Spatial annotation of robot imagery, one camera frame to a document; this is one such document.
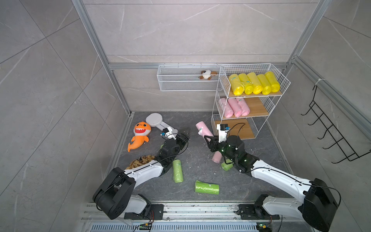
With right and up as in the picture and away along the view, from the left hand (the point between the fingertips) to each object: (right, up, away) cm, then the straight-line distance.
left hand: (191, 129), depth 79 cm
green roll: (-8, -25, +6) cm, 27 cm away
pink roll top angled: (+27, +13, +4) cm, 30 cm away
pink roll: (+7, 0, -3) cm, 7 cm away
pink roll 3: (+31, +13, +5) cm, 34 cm away
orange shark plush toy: (-34, -1, +19) cm, 39 cm away
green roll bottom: (+6, -32, -1) cm, 33 cm away
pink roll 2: (+22, +10, +2) cm, 24 cm away
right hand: (+9, -3, -2) cm, 10 cm away
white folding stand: (-27, +6, +30) cm, 41 cm away
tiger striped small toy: (-31, -20, +10) cm, 38 cm away
